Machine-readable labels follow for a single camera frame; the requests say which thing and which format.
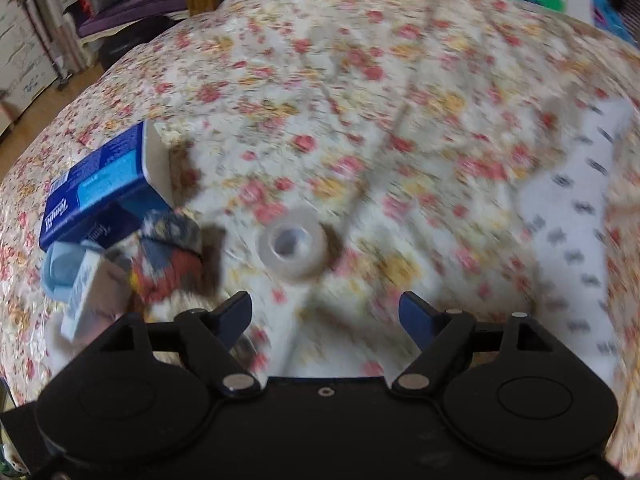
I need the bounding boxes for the floral bedsheet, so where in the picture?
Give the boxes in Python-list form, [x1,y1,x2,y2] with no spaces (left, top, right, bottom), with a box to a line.
[0,0,640,466]

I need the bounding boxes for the light blue face mask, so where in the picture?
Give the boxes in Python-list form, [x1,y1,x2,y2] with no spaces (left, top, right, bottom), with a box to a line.
[41,240,106,303]

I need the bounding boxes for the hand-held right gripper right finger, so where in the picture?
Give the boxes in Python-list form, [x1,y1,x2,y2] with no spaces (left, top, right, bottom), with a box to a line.
[391,290,557,398]

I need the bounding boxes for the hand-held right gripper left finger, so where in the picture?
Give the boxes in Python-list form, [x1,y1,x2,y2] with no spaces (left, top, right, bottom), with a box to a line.
[100,290,263,398]

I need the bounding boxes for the colourful patterned pouch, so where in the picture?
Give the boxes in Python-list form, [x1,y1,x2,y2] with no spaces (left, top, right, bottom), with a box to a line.
[131,209,203,306]

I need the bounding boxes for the white tissue packet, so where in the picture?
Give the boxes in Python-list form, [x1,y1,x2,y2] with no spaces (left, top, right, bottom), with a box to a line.
[60,250,133,346]

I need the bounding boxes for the white tape roll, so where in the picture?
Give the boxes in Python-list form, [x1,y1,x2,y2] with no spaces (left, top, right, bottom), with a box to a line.
[255,207,331,281]

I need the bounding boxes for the white sock grey pattern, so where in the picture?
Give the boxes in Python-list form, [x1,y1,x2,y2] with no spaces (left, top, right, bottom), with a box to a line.
[517,97,633,386]

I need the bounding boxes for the blue tissue box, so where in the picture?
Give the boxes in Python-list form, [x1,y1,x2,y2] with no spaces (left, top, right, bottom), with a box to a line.
[39,120,176,253]

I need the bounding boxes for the white cabinet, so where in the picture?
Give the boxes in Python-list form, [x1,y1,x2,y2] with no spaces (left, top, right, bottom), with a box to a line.
[0,0,61,136]

